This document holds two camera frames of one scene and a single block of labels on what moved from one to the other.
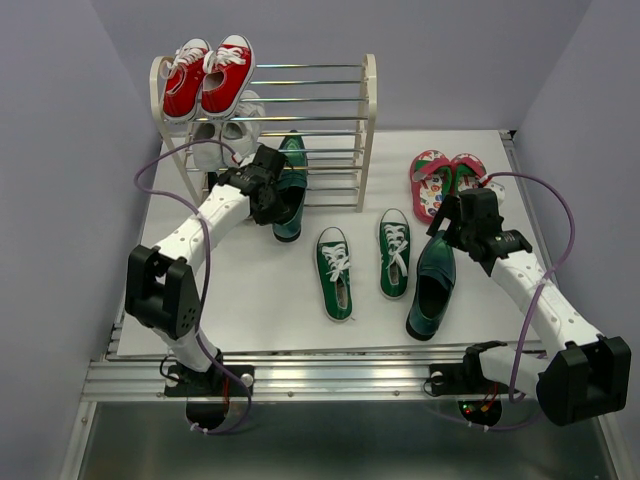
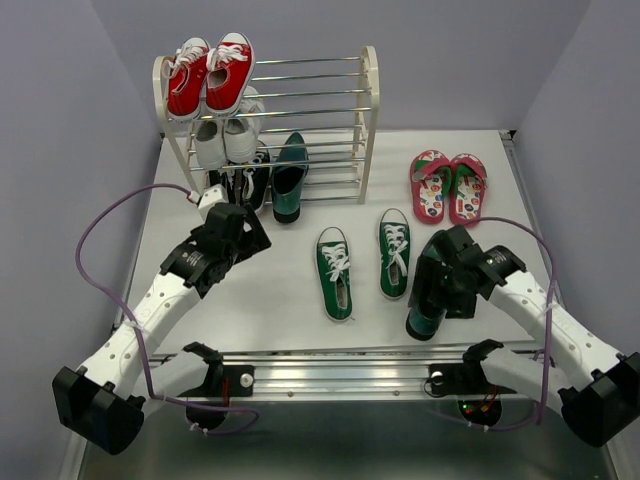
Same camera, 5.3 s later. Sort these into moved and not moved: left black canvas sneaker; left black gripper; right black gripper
Moved: right black gripper; left black gripper
Not moved: left black canvas sneaker
